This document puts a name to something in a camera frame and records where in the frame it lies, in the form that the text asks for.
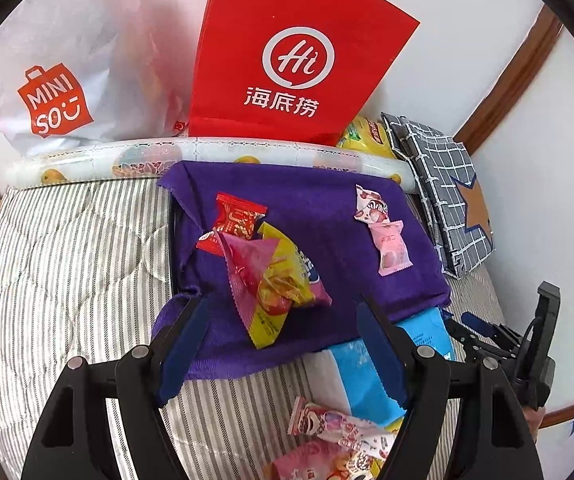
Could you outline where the long red bar packet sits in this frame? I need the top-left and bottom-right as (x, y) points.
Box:
(288, 396), (398, 456)

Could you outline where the checked cloth with star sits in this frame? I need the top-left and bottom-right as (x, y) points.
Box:
(379, 111), (496, 281)

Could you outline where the purple cloth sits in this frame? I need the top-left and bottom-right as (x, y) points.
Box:
(151, 160), (452, 381)

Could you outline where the red and white packet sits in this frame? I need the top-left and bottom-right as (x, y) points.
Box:
(196, 229), (228, 256)

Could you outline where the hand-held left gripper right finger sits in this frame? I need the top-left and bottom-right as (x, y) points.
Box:
(354, 294), (548, 480)

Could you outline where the wooden door frame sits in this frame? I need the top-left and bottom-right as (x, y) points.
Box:
(454, 4), (565, 148)

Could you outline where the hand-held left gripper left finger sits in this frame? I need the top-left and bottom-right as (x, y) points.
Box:
(22, 295), (211, 480)

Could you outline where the red candy packet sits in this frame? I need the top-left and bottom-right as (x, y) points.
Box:
(216, 192), (268, 239)

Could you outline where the striped quilted mat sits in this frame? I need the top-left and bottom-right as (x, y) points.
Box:
(0, 175), (508, 480)

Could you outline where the white plastic shopping bag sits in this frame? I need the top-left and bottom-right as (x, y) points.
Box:
(0, 0), (208, 158)

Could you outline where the yellow and pink packet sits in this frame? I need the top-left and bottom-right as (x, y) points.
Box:
(217, 222), (334, 351)

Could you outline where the red paper bag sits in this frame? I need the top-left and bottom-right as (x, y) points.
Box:
(188, 0), (421, 147)

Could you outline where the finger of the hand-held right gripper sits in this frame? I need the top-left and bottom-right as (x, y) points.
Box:
(444, 317), (515, 363)
(461, 311), (518, 348)

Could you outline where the rolled patterned mat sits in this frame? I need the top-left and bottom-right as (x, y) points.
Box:
(4, 135), (418, 192)

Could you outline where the wooden baseboard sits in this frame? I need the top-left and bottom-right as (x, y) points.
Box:
(539, 395), (574, 431)

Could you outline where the yellow crisp bag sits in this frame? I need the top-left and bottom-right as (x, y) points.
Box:
(337, 115), (400, 161)

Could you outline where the blue tissue pack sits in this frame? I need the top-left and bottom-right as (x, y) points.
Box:
(303, 305), (455, 413)

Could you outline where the yellow triangular packet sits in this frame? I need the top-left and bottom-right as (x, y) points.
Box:
(379, 414), (408, 436)

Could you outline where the pink strawberry print packet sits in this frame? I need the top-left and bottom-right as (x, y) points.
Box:
(353, 185), (394, 225)

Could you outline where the pale pink white packet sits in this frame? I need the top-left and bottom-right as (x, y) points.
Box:
(266, 442), (362, 480)

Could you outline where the small pink packet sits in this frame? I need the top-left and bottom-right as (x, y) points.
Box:
(369, 220), (414, 277)

